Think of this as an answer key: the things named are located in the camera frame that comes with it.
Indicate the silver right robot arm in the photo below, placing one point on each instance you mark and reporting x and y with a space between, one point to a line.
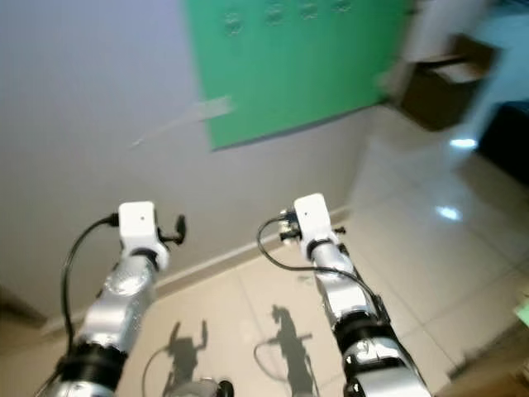
343 285

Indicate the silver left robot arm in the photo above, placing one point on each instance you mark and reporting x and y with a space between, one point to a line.
124 306

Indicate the white tape strip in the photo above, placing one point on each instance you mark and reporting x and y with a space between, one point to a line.
211 107

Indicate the grey left robot leg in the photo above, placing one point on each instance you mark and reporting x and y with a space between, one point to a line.
198 387

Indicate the open brown cardboard box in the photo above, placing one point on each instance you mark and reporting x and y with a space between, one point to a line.
438 99

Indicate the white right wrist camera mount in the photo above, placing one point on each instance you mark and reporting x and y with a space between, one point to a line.
312 212

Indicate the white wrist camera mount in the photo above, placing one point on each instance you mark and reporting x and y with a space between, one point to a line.
312 212
136 219

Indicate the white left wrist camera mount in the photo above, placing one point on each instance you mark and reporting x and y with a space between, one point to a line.
136 219

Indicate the green wall board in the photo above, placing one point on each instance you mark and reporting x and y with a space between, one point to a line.
297 66

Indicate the green wall hook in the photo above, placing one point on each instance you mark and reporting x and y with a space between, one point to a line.
231 23
308 8
341 4
274 13

